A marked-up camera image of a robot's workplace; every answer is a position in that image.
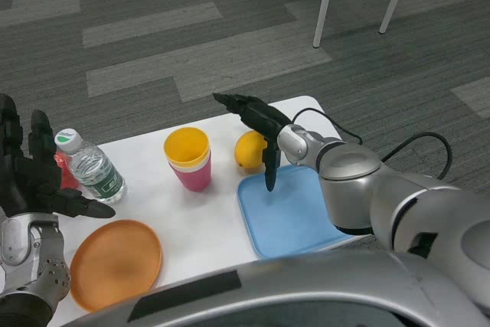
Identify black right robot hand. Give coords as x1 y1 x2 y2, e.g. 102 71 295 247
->
212 93 294 194

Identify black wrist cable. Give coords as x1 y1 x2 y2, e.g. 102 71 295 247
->
292 107 454 181

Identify red apple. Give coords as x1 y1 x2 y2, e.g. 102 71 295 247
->
53 152 82 191

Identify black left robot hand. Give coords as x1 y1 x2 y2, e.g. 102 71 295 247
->
0 93 116 219

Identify clear water bottle green label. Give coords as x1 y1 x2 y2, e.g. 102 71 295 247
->
54 128 128 206

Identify white plastic cup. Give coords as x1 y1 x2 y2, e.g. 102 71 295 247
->
168 153 212 175

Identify pink plastic cup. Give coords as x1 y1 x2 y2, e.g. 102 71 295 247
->
170 158 213 193

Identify blue plastic tray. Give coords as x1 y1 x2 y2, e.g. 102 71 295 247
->
237 164 361 260

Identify yellow plastic cup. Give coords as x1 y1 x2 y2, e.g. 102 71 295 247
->
163 126 212 171

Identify silver robot chest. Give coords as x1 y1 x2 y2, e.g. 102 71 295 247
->
47 248 490 327

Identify yellow lemon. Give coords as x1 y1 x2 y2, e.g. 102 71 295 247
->
234 130 270 174

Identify white office table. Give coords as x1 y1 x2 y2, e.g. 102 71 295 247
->
312 0 417 49

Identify orange plastic plate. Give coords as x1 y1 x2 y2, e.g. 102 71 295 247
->
70 219 163 313

